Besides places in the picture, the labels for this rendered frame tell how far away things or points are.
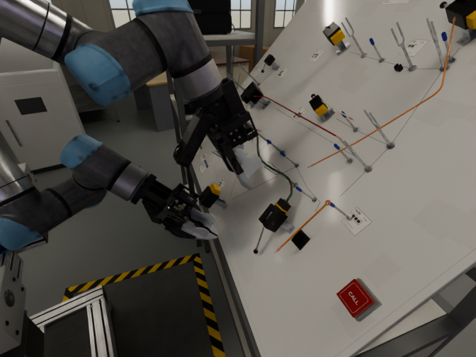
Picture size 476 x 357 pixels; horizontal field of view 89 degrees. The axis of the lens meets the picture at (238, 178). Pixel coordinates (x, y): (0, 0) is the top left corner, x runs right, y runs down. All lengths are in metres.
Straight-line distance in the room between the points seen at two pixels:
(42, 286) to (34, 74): 2.02
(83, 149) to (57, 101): 2.78
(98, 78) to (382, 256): 0.57
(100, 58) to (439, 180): 0.61
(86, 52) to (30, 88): 2.93
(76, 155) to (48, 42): 0.19
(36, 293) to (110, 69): 1.99
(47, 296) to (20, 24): 1.89
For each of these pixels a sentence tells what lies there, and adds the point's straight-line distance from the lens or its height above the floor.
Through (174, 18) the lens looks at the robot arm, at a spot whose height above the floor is 1.54.
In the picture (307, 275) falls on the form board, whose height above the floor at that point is 1.03.
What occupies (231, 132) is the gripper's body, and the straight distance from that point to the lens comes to 0.46.
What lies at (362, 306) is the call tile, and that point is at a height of 1.10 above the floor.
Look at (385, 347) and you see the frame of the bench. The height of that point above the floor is 0.80.
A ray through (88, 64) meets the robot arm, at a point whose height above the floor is 1.50.
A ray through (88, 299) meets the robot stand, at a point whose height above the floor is 0.23.
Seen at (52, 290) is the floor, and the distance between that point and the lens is 2.20.
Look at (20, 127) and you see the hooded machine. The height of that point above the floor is 0.57.
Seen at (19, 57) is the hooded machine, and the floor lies 1.20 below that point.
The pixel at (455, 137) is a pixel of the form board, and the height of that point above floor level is 1.34.
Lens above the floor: 1.55
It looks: 34 degrees down
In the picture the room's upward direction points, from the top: straight up
